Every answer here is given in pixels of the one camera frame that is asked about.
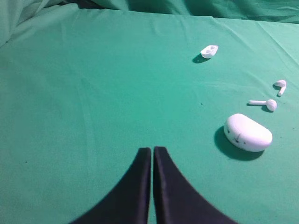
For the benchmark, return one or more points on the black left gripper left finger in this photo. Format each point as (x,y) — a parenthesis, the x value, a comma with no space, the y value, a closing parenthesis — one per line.
(128,202)

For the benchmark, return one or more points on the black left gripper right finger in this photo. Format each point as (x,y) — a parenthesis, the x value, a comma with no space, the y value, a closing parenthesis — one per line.
(176,201)

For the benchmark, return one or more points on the white bluetooth earbud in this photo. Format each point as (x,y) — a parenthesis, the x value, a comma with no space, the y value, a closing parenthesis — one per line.
(270,104)
(282,85)

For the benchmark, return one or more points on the white earbud case body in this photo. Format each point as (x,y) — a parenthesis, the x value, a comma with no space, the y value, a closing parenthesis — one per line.
(247,134)

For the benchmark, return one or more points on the white earbud case lid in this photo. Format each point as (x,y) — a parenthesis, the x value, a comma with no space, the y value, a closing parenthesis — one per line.
(209,51)

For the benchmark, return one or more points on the green table cloth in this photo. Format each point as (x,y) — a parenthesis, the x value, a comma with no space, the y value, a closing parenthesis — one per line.
(81,90)

